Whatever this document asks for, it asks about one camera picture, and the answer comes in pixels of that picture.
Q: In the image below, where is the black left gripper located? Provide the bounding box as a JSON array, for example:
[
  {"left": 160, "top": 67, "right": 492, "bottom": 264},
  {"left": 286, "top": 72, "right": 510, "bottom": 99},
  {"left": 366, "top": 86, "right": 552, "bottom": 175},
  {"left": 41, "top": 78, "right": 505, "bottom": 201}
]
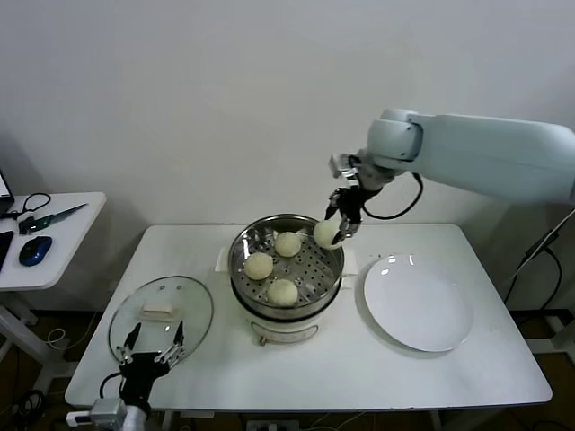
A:
[{"left": 115, "top": 319, "right": 187, "bottom": 405}]

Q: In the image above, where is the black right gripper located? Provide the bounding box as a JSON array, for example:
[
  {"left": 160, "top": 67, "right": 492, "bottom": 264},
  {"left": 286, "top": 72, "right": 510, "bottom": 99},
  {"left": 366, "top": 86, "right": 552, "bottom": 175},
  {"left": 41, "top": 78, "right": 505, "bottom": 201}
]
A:
[{"left": 324, "top": 187, "right": 366, "bottom": 246}]

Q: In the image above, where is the white steamed baozi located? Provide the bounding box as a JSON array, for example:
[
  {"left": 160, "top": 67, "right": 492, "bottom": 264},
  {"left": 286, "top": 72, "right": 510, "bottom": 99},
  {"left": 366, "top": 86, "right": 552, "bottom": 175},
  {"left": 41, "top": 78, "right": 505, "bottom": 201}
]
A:
[
  {"left": 313, "top": 219, "right": 342, "bottom": 251},
  {"left": 243, "top": 252, "right": 274, "bottom": 281},
  {"left": 267, "top": 277, "right": 299, "bottom": 308},
  {"left": 273, "top": 231, "right": 302, "bottom": 259}
]

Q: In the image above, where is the glass lid with cream handle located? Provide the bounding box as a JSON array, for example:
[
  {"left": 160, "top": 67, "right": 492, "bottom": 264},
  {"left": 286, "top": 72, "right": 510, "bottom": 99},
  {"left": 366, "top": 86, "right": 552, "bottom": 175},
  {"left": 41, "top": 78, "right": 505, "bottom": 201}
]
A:
[{"left": 107, "top": 275, "right": 215, "bottom": 374}]

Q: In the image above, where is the steel steamer basket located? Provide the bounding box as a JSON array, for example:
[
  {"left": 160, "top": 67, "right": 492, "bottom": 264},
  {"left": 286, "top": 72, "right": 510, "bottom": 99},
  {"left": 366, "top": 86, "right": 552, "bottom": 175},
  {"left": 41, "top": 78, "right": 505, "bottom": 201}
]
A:
[{"left": 227, "top": 214, "right": 345, "bottom": 321}]

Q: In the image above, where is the white round plate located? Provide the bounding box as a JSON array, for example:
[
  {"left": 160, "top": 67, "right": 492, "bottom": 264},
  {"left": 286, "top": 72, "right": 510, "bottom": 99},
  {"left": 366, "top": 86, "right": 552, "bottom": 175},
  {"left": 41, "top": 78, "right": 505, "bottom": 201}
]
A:
[{"left": 357, "top": 254, "right": 475, "bottom": 354}]

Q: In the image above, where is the white side table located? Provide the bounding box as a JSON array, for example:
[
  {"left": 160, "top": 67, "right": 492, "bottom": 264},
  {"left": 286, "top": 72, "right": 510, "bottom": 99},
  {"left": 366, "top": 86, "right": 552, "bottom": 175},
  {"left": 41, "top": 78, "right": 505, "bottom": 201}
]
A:
[{"left": 0, "top": 191, "right": 107, "bottom": 365}]

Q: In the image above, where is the cream electric cooker pot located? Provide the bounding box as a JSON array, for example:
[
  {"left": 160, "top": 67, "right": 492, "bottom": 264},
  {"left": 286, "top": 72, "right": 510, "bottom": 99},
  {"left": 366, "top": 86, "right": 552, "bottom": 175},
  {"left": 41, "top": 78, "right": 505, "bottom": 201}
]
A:
[{"left": 215, "top": 244, "right": 359, "bottom": 347}]

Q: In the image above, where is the blue black computer mouse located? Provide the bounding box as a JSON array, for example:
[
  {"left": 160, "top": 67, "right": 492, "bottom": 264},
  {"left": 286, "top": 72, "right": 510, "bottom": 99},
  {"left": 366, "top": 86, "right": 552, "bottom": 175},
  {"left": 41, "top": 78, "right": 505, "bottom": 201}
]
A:
[{"left": 17, "top": 235, "right": 53, "bottom": 268}]

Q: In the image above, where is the black keyboard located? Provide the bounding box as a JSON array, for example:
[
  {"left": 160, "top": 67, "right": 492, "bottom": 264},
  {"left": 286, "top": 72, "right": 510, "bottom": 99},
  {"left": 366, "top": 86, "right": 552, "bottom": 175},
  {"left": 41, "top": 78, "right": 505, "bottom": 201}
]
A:
[{"left": 0, "top": 231, "right": 14, "bottom": 272}]

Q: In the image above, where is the laptop computer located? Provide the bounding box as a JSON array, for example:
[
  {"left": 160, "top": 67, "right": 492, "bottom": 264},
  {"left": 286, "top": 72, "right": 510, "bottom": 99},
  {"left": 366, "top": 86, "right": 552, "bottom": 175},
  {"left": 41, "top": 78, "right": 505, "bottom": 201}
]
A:
[{"left": 0, "top": 172, "right": 14, "bottom": 216}]

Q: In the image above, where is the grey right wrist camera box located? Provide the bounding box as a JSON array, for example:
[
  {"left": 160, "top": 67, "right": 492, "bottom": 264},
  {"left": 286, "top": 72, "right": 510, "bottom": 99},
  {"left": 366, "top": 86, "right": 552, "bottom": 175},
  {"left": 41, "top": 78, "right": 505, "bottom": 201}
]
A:
[{"left": 329, "top": 154, "right": 362, "bottom": 181}]

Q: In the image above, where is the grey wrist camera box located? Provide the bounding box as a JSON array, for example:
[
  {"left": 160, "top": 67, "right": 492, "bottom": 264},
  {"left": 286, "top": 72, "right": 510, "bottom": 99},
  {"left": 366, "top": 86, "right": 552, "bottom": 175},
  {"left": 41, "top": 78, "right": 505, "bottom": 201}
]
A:
[
  {"left": 329, "top": 154, "right": 362, "bottom": 181},
  {"left": 66, "top": 398, "right": 128, "bottom": 427}
]

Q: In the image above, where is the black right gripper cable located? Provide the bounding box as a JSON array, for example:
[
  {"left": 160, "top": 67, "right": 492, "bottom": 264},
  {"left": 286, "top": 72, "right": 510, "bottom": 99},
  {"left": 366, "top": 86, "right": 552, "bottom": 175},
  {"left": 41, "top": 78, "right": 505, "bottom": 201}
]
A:
[{"left": 360, "top": 172, "right": 425, "bottom": 221}]

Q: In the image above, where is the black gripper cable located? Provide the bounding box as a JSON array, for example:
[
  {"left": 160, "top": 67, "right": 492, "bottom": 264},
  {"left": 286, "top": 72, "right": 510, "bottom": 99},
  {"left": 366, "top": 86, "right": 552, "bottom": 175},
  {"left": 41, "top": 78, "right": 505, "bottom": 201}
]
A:
[
  {"left": 99, "top": 372, "right": 125, "bottom": 400},
  {"left": 360, "top": 172, "right": 425, "bottom": 221}
]

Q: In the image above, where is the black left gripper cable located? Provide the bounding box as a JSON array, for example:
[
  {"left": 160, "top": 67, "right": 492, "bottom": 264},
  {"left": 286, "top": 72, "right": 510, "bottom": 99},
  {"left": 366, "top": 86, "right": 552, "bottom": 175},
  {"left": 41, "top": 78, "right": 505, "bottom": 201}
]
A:
[{"left": 99, "top": 372, "right": 125, "bottom": 400}]

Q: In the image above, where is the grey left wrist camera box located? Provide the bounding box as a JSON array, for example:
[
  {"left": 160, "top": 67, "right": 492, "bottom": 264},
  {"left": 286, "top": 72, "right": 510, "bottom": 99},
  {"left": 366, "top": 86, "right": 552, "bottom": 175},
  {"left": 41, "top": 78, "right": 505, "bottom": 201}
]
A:
[{"left": 66, "top": 398, "right": 128, "bottom": 427}]

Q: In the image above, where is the black floor cable bundle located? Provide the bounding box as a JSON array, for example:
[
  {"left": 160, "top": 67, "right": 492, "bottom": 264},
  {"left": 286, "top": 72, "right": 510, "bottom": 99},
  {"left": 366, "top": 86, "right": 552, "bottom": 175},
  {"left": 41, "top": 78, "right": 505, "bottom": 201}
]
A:
[{"left": 8, "top": 389, "right": 49, "bottom": 421}]

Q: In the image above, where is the black looped cable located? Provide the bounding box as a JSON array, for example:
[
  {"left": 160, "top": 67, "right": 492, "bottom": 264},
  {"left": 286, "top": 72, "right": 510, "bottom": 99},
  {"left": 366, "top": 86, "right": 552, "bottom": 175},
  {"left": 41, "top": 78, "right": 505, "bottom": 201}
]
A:
[{"left": 0, "top": 193, "right": 50, "bottom": 222}]

